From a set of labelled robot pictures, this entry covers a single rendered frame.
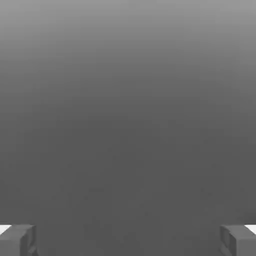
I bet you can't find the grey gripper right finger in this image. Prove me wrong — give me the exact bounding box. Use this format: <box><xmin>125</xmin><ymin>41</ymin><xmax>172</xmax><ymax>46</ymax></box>
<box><xmin>219</xmin><ymin>223</ymin><xmax>256</xmax><ymax>256</ymax></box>

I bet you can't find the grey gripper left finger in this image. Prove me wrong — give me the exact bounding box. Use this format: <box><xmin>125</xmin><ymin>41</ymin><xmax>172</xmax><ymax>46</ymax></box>
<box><xmin>0</xmin><ymin>223</ymin><xmax>39</xmax><ymax>256</ymax></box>

